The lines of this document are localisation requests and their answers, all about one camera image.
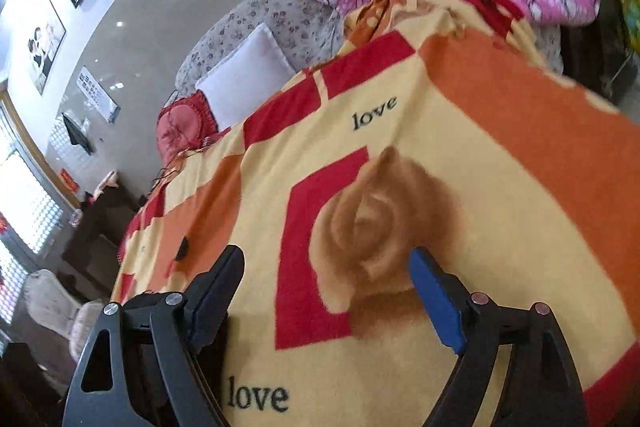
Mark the grey floral quilt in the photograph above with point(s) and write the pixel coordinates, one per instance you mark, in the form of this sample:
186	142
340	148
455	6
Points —
309	33

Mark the beige upholstered chair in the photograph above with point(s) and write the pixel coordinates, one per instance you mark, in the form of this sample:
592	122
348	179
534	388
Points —
52	307

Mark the black and white portrait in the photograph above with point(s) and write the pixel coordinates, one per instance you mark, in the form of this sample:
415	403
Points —
43	43

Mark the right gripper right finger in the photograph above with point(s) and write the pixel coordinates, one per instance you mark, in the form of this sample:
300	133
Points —
541	387

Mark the black hanging cloth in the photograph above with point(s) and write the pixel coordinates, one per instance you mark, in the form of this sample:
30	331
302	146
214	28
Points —
76	136

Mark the red ruffled cushion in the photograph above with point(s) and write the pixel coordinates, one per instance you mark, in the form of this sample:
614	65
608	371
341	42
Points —
186	124

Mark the white pillow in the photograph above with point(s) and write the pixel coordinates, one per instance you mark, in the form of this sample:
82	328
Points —
241	82

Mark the red orange love blanket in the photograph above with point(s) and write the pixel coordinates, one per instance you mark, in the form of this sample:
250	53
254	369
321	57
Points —
437	124

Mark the blue white wall poster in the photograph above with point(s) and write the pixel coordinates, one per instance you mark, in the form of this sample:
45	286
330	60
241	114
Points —
97	96

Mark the dark wooden console table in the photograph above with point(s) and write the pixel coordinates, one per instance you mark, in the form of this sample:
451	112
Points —
92	250

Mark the green patterned cloth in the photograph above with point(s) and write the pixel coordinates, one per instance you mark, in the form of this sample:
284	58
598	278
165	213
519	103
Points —
631	13

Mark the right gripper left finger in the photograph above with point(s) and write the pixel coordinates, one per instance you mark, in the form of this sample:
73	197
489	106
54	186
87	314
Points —
157	360

